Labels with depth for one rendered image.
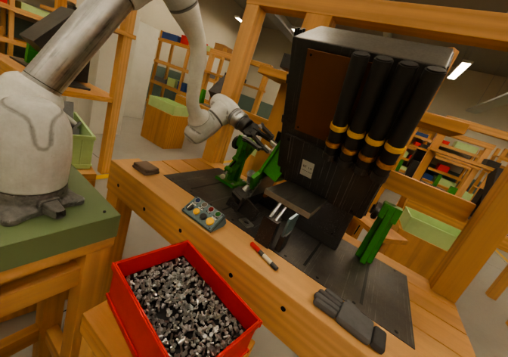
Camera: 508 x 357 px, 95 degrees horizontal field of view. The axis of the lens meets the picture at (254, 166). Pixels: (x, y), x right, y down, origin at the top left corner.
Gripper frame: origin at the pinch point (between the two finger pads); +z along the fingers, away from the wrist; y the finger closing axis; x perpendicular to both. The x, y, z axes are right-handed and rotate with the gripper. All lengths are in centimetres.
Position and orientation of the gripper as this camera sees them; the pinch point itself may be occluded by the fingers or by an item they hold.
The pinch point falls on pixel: (273, 149)
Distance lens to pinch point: 104.2
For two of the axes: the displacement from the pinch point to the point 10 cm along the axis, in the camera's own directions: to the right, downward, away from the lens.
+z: 6.8, 6.4, -3.5
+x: -0.1, 4.9, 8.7
